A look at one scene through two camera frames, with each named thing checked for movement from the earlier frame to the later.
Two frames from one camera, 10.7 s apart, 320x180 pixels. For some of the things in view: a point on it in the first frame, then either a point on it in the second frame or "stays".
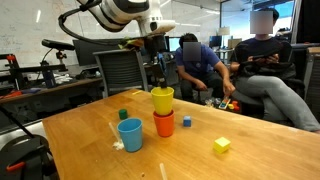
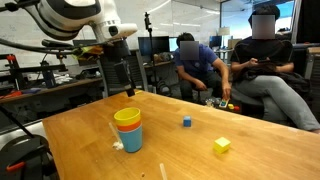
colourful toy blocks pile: (224, 103) stays
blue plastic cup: (131, 130) stays
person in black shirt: (264, 69) stays
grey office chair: (121, 70) stays
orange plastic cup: (164, 123) -> (129, 127)
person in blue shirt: (198, 67) stays
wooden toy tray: (224, 103) stays
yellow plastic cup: (163, 99) -> (127, 116)
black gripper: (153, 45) -> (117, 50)
